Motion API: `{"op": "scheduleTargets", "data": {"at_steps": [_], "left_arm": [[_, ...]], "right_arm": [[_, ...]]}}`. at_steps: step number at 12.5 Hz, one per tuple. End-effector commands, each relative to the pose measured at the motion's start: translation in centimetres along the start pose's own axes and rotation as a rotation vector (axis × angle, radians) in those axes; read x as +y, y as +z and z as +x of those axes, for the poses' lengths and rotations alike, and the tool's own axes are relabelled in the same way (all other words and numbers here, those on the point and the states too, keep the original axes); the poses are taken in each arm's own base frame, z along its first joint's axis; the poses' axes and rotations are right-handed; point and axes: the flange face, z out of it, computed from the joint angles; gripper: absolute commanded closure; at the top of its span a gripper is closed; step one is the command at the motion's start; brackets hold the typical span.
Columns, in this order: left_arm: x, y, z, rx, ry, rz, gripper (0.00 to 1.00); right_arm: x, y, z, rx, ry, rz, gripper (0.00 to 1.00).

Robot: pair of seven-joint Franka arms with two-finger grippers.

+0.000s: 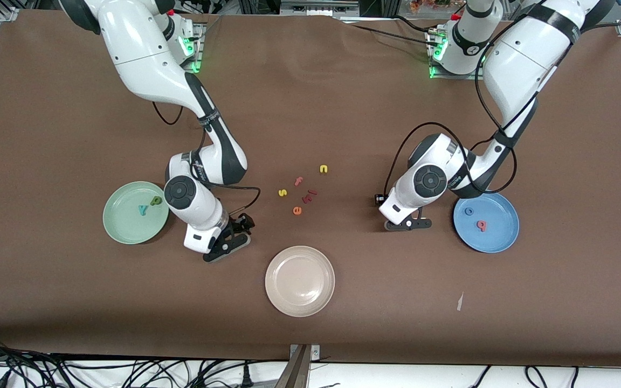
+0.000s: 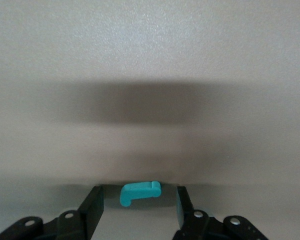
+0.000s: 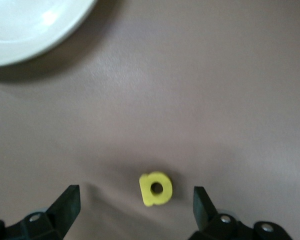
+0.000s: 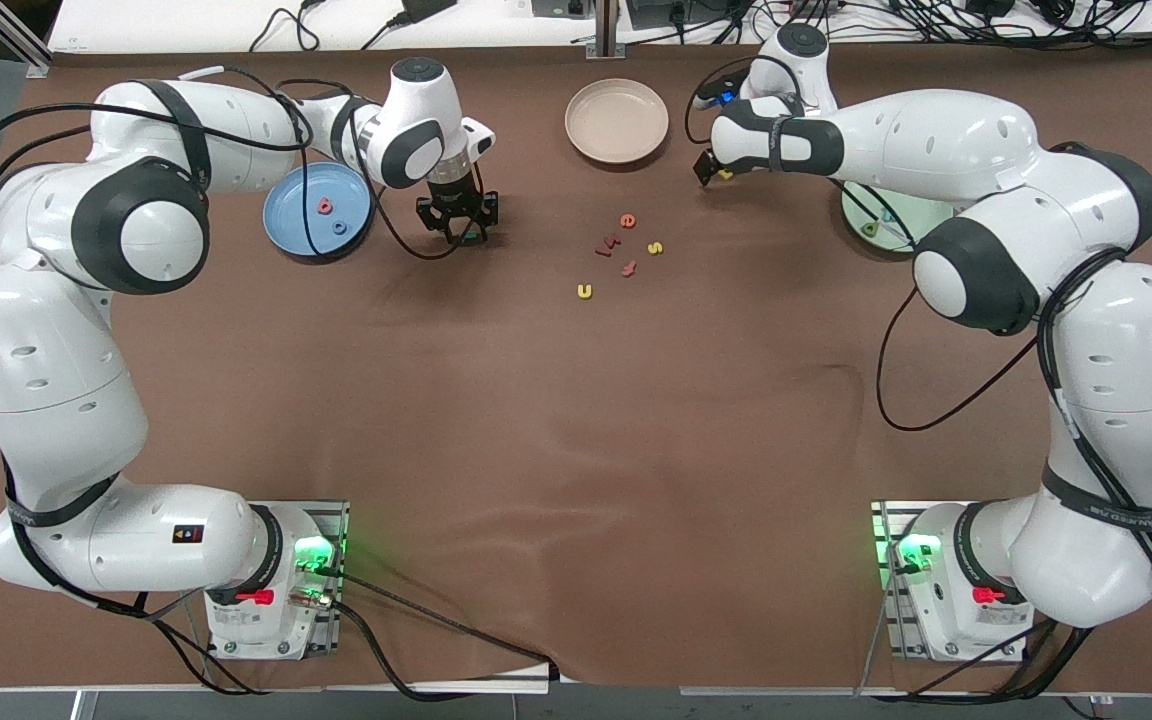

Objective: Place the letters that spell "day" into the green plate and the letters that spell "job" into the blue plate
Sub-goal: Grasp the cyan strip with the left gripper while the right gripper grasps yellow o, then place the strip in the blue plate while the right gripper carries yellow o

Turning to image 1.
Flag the beige plate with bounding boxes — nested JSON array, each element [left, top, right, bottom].
[[265, 246, 336, 317]]

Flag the mint green plate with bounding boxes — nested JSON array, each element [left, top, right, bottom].
[[102, 181, 170, 245]]

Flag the blue plate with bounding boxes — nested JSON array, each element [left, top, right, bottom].
[[453, 191, 520, 254]]

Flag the brown table cover sheet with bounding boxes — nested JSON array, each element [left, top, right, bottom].
[[0, 10, 621, 367]]

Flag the orange artificial flowers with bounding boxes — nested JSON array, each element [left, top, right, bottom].
[[409, 0, 468, 15]]

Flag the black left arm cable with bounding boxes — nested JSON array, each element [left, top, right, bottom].
[[385, 27, 519, 196]]

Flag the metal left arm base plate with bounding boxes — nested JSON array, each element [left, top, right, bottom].
[[428, 27, 487, 80]]

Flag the metal clamp bracket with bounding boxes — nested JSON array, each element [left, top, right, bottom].
[[275, 344, 322, 388]]

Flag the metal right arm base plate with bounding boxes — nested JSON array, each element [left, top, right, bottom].
[[178, 23, 204, 74]]

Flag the thin black cable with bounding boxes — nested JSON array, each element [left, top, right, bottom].
[[349, 23, 435, 45], [393, 15, 436, 34]]

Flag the aluminium frame crossbar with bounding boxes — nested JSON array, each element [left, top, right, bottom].
[[280, 0, 361, 18]]

